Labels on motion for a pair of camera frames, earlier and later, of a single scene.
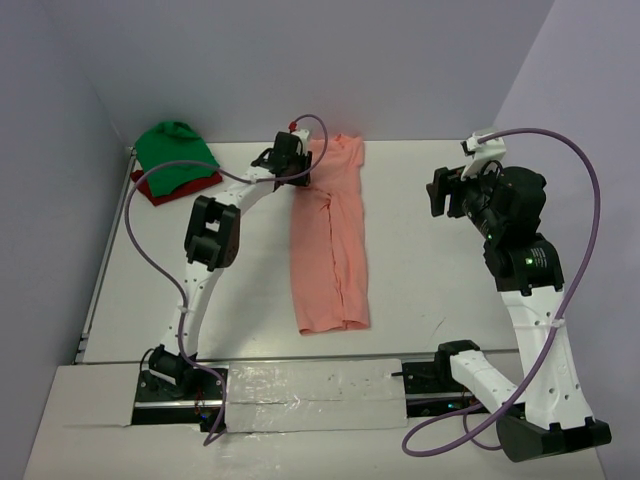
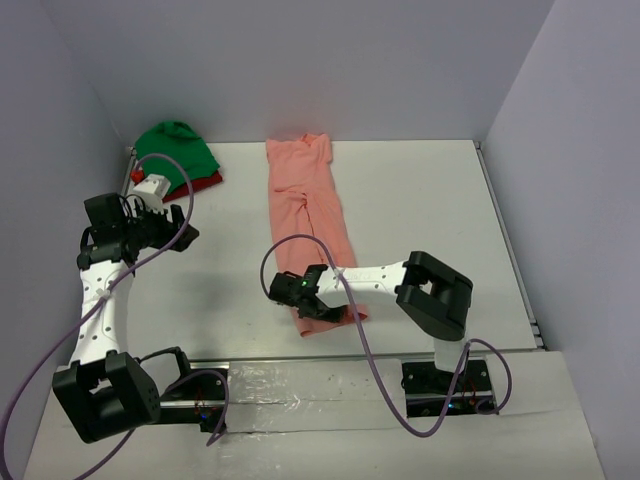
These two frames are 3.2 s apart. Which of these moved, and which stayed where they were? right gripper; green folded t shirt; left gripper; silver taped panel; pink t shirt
Moved: right gripper; pink t shirt; left gripper
Stayed: green folded t shirt; silver taped panel
